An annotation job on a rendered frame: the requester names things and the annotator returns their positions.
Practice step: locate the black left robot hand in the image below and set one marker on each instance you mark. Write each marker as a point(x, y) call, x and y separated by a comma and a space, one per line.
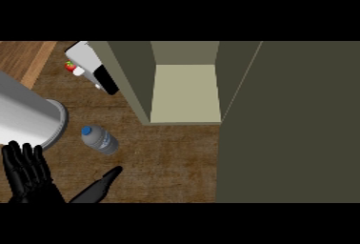
point(28, 182)

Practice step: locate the clear water bottle blue cap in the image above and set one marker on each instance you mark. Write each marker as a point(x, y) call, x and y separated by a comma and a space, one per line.
point(101, 141)

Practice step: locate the olive open cabinet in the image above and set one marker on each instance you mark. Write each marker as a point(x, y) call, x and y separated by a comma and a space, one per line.
point(185, 95)

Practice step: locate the dark olive cabinet door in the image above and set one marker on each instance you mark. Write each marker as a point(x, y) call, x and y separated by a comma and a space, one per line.
point(291, 127)

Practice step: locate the large white grey cylinder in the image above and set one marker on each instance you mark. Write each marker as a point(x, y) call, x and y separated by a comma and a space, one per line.
point(25, 117)

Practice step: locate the small red fruit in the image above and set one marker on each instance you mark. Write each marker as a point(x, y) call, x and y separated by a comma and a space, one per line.
point(70, 66)

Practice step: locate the white appliance with black panel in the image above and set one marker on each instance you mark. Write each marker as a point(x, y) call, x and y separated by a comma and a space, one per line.
point(87, 60)

